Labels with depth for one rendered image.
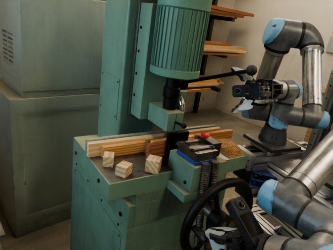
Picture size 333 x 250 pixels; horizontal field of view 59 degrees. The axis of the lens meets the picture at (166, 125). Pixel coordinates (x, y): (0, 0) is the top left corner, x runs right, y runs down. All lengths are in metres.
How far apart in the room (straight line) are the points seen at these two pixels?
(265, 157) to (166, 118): 0.76
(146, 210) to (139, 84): 0.45
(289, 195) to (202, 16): 0.58
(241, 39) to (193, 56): 3.94
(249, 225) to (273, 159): 1.02
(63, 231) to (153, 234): 1.10
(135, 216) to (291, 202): 0.50
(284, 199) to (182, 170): 0.35
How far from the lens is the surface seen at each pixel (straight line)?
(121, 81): 1.17
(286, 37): 1.41
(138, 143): 1.05
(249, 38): 4.82
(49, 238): 2.07
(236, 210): 0.71
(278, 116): 1.22
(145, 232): 1.07
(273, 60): 1.46
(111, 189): 0.89
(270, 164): 1.66
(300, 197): 0.73
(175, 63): 0.96
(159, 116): 1.07
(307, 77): 1.35
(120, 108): 1.19
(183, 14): 0.95
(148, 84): 1.11
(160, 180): 0.97
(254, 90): 1.07
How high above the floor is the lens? 1.37
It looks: 20 degrees down
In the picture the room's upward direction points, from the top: 8 degrees clockwise
